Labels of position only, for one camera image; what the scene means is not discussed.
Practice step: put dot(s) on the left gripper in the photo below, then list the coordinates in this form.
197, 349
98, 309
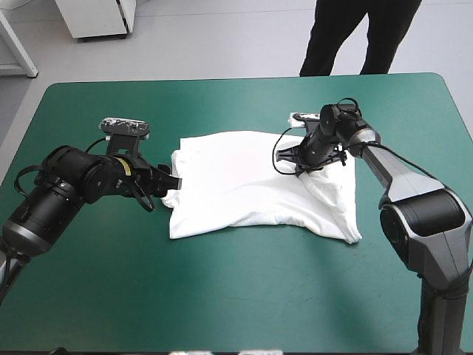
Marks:
146, 177

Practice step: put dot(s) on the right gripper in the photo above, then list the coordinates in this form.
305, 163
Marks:
314, 149

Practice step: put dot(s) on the white T-shirt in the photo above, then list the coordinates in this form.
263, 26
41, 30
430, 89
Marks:
240, 185

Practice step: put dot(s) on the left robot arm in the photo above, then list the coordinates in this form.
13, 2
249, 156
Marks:
55, 192

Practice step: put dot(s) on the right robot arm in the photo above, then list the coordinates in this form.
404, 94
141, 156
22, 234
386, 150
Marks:
425, 222

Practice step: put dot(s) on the person's legs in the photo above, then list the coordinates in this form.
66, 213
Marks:
332, 33

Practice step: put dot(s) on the white cabinet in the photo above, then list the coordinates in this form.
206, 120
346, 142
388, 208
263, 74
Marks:
96, 16

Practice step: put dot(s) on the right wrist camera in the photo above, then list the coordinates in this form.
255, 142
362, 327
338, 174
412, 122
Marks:
303, 117

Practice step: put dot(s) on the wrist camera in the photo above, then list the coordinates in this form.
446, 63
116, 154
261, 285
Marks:
123, 126
303, 117

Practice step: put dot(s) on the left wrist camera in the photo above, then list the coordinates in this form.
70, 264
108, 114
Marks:
123, 126

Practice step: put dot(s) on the white table frame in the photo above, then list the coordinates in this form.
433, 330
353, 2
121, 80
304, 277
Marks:
18, 48

